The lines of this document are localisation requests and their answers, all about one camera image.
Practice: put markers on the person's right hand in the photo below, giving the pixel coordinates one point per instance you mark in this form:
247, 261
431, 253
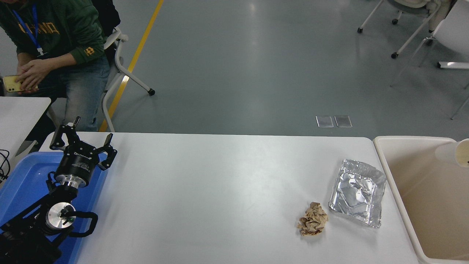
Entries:
21, 71

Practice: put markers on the metal floor plate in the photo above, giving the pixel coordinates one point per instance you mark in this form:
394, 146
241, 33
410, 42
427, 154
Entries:
343, 121
324, 121

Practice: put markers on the grey seat rolling chair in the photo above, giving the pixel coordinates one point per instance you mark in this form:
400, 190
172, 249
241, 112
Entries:
414, 7

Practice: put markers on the blue plastic tray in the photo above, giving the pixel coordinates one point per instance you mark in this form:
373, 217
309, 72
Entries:
25, 183

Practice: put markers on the white paper cup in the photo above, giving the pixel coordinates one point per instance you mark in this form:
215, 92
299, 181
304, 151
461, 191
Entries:
454, 154

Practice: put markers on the black bag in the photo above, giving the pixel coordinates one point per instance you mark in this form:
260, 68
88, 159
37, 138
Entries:
108, 14

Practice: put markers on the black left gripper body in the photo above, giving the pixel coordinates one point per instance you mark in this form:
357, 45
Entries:
77, 163

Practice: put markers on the yellow phone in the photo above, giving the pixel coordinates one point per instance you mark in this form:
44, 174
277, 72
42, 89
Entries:
11, 84

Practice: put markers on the person's left hand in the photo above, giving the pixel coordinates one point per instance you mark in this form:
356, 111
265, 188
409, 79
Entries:
36, 73

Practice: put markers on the silver foil tray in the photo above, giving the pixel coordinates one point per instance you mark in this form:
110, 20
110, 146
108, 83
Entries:
355, 194

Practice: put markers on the white side table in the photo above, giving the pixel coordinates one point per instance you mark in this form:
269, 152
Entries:
18, 117

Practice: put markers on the white chair thin legs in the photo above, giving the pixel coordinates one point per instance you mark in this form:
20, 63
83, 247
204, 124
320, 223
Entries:
452, 36

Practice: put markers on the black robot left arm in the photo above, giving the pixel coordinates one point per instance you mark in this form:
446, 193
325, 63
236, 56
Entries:
22, 242

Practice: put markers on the large pale plastic bin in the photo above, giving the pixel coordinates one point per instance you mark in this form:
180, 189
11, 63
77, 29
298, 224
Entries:
432, 220

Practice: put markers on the white chair on casters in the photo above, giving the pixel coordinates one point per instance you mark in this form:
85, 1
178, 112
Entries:
121, 69

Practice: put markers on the tan paper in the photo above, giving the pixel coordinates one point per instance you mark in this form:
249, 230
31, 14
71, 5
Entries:
313, 220

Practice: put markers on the person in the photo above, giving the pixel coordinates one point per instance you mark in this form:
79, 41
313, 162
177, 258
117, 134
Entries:
66, 33

